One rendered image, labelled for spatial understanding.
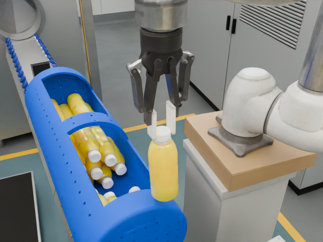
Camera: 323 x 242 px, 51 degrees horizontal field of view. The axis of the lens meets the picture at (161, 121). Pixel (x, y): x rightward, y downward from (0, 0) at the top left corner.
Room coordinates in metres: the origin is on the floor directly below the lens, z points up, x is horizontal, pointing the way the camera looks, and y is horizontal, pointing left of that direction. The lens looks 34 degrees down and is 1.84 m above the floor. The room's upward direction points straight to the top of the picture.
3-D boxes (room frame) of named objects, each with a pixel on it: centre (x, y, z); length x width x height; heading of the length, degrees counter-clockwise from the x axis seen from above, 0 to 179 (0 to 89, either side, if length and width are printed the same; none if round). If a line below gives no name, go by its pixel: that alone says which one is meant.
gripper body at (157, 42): (0.58, 0.00, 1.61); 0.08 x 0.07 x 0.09; 117
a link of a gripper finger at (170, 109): (0.59, -0.02, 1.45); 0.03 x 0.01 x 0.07; 27
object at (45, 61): (1.68, 0.66, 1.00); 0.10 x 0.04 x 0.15; 118
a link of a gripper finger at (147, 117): (0.56, 0.04, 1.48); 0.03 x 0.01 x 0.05; 117
